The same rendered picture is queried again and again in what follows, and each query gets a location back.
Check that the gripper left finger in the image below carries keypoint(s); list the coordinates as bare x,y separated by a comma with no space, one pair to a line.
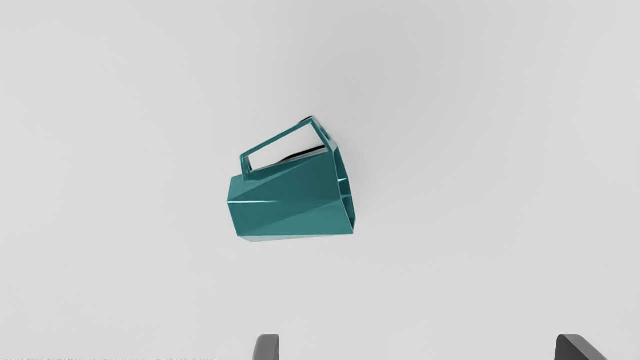
266,348

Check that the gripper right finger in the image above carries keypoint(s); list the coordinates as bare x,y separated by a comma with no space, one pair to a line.
576,349

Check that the teal faceted mug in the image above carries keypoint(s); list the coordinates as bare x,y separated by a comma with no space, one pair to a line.
290,200

